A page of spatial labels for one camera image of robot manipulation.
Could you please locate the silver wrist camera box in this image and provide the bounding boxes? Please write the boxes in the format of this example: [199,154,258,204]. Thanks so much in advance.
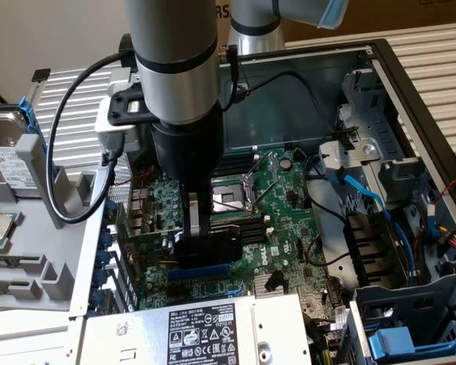
[94,97,142,157]

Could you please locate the black wire with plug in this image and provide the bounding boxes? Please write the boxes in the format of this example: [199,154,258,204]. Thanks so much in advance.
[232,71,339,134]

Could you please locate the metal socket cover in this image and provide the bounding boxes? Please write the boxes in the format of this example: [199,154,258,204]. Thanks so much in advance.
[256,151,283,183]

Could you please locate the blue plastic latch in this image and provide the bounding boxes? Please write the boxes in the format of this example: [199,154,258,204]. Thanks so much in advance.
[367,326,416,360]

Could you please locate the black plastic fan duct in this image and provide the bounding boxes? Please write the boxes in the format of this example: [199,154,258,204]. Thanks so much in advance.
[344,211,410,288]

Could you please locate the open grey PC case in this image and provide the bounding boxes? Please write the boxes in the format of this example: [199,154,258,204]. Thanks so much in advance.
[68,36,456,365]

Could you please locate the red black twisted wire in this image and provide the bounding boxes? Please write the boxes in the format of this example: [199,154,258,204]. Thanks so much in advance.
[434,171,456,207]
[109,167,157,188]

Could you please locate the green RAM stick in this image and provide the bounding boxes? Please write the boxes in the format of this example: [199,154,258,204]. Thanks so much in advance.
[0,280,30,296]
[0,257,43,268]

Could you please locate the dark blue wire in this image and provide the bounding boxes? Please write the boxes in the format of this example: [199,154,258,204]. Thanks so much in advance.
[389,207,417,284]

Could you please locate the short black expansion slot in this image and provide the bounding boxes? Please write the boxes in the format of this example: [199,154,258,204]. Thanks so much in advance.
[165,284,198,300]

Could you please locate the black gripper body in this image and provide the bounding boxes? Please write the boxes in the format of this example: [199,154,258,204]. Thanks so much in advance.
[150,106,226,188]

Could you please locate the thin black wire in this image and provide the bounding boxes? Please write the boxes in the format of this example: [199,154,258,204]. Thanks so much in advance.
[305,233,353,268]
[302,150,351,226]

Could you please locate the black mounting block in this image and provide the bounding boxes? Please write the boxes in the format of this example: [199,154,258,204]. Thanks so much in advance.
[118,33,137,68]

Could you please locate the grey plastic bracket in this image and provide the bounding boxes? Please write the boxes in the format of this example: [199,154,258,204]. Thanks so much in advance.
[378,157,430,195]

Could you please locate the silver metal disk bay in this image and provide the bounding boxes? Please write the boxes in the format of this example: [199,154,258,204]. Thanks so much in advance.
[318,68,410,183]

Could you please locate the dark grey disk bay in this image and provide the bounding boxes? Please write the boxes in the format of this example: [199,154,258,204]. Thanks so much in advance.
[349,273,456,365]

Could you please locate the light blue SATA wire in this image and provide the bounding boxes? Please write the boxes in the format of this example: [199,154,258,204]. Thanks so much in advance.
[332,167,391,224]

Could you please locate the grey plastic parts rack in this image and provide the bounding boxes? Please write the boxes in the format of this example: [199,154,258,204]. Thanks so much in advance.
[0,133,100,317]

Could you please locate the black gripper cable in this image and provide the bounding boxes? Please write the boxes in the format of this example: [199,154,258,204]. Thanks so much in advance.
[217,44,241,113]

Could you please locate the green Dell motherboard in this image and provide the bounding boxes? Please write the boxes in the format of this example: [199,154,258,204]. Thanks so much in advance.
[130,147,353,319]

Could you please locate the CPU socket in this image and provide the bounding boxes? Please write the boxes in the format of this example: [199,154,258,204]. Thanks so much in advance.
[211,175,262,222]

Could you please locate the green NVIDIA graphics card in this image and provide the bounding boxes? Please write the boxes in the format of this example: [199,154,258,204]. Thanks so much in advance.
[117,222,245,271]

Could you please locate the black camera bracket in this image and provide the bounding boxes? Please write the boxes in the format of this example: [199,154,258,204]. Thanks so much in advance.
[106,81,159,129]

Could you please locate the silver chipset heatsink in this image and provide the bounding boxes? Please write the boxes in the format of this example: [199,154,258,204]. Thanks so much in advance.
[252,272,290,297]

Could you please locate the blue expansion slot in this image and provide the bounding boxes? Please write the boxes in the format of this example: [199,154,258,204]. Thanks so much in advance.
[166,264,232,283]

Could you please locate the thick black camera cable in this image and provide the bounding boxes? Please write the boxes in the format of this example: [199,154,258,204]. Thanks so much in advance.
[45,51,138,224]

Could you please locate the silver labelled power supply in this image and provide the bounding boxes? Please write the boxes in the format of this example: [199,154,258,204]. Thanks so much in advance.
[82,291,313,365]

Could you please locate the thin metal locking lever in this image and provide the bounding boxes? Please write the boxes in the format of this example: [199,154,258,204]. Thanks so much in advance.
[211,176,282,214]

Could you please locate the brown cardboard box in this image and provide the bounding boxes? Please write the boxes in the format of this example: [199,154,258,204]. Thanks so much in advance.
[280,0,456,43]

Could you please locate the hard disk with blue rails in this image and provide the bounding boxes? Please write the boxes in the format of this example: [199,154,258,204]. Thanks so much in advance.
[0,97,58,198]

